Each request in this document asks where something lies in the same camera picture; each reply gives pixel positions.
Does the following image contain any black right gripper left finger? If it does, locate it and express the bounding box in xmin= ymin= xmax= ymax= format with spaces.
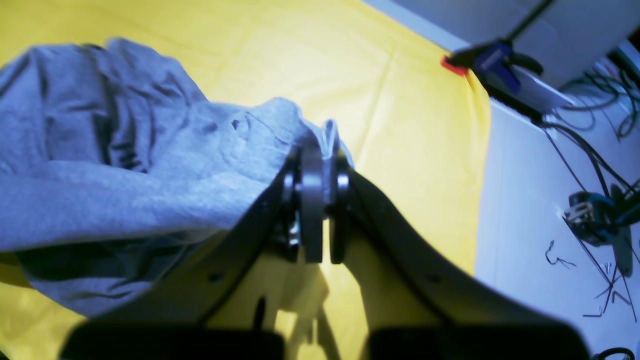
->
xmin=59 ymin=145 xmax=325 ymax=360

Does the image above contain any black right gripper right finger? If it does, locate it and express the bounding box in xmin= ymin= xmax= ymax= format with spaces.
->
xmin=330 ymin=151 xmax=590 ymax=360

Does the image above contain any blue red clamp left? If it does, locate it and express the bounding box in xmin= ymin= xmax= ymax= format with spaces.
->
xmin=440 ymin=0 xmax=575 ymax=123

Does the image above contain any yellow table cloth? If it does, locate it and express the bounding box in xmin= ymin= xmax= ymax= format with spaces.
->
xmin=1 ymin=0 xmax=492 ymax=360

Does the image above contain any grey t-shirt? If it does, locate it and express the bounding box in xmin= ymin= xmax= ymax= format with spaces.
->
xmin=0 ymin=38 xmax=339 ymax=317

